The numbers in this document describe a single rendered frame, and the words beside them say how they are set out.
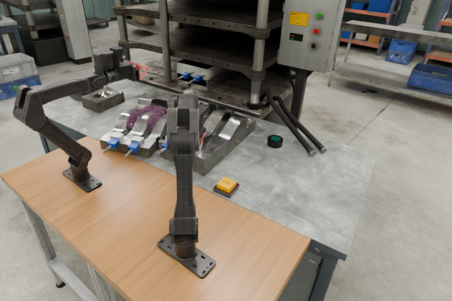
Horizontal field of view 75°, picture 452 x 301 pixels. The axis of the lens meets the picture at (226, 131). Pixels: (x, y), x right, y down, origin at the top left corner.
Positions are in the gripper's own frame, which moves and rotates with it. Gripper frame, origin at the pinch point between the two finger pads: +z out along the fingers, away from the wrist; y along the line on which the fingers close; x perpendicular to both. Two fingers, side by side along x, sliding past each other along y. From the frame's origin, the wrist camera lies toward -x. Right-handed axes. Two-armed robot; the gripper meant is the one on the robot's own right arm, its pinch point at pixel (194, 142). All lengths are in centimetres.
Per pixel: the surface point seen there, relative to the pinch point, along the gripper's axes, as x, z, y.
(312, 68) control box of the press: -85, 14, -21
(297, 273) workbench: 16, 34, -59
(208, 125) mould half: -18.4, 12.8, 6.9
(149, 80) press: -57, 50, 95
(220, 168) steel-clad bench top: -1.2, 14.4, -11.4
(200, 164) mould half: 4.9, 6.7, -5.6
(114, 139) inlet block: 13.9, 7.4, 38.4
